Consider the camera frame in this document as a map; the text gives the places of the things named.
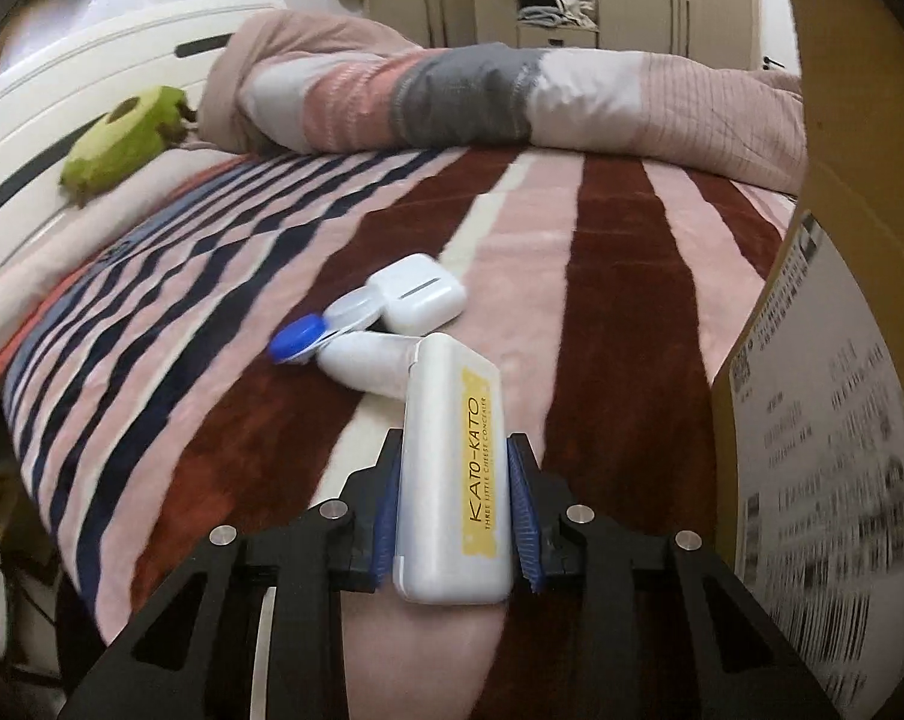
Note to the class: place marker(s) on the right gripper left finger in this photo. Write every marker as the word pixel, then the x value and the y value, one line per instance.
pixel 252 624

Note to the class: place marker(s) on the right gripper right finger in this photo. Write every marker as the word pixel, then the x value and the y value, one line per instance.
pixel 662 627

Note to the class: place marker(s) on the white kato-kato plastic case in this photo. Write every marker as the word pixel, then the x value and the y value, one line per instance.
pixel 453 544

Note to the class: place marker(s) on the white blue contact lens case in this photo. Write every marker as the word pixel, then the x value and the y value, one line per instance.
pixel 299 341

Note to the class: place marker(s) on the brown cardboard box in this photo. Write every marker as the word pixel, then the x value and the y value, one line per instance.
pixel 809 405

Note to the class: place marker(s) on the striped fleece blanket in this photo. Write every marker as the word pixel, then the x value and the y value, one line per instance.
pixel 148 404

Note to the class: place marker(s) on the small white spray bottle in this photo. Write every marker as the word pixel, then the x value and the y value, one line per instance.
pixel 370 362

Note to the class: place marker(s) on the white earbuds case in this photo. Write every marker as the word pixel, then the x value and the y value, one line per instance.
pixel 419 295

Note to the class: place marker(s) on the green avocado plush toy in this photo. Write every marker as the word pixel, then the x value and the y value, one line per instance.
pixel 133 134

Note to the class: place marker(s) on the white bed headboard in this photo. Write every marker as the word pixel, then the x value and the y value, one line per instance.
pixel 49 99

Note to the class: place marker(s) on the pink grey striped duvet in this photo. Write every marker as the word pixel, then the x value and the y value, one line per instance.
pixel 315 83

